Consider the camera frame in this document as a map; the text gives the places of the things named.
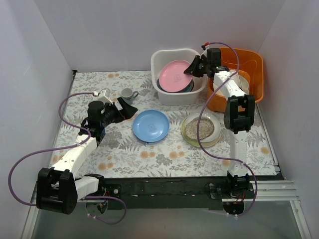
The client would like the teal embossed plate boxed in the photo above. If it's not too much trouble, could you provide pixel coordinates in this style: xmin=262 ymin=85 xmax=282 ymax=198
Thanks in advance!
xmin=157 ymin=78 xmax=194 ymax=93

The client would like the pink plate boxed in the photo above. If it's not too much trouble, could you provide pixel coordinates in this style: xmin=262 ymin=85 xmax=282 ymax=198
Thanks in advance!
xmin=159 ymin=60 xmax=192 ymax=93

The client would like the lavender blue plate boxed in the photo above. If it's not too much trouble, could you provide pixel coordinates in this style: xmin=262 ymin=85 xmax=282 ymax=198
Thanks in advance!
xmin=132 ymin=110 xmax=170 ymax=143

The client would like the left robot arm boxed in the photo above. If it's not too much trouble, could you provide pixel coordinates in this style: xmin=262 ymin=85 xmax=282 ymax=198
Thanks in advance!
xmin=36 ymin=98 xmax=138 ymax=214

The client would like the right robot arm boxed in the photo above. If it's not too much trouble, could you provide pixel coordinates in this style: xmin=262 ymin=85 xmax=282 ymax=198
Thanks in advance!
xmin=184 ymin=46 xmax=255 ymax=198

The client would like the orange plastic bin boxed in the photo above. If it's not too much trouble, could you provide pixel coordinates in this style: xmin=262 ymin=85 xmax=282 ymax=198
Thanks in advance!
xmin=206 ymin=47 xmax=264 ymax=113

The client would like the white plastic bin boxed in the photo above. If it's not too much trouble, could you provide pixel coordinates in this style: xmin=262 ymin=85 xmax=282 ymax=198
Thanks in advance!
xmin=151 ymin=48 xmax=207 ymax=106

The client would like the grey-blue mug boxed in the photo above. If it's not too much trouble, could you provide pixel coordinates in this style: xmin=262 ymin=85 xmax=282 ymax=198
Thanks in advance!
xmin=121 ymin=88 xmax=139 ymax=105

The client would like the white round dish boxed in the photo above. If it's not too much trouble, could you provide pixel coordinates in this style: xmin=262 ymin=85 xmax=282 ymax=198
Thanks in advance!
xmin=234 ymin=73 xmax=250 ymax=95

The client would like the speckled grey plate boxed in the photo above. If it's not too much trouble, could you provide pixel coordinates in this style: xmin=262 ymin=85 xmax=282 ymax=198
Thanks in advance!
xmin=185 ymin=118 xmax=214 ymax=139

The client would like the pale green plate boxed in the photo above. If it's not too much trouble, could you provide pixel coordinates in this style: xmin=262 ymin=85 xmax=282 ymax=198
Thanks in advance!
xmin=180 ymin=117 xmax=222 ymax=148

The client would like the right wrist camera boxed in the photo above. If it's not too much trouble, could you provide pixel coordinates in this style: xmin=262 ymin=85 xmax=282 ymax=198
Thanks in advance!
xmin=200 ymin=42 xmax=210 ymax=58

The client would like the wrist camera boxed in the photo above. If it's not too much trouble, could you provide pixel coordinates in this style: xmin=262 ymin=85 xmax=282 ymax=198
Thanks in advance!
xmin=200 ymin=42 xmax=210 ymax=58
xmin=93 ymin=88 xmax=113 ymax=104

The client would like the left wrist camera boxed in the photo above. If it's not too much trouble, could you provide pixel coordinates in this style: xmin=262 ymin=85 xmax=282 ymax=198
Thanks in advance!
xmin=93 ymin=88 xmax=113 ymax=104

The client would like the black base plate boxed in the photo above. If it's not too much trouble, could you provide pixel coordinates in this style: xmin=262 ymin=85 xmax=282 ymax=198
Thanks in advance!
xmin=77 ymin=175 xmax=257 ymax=211

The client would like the aluminium rail frame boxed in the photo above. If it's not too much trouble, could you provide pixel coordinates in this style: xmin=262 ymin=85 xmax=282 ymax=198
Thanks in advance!
xmin=22 ymin=180 xmax=311 ymax=239

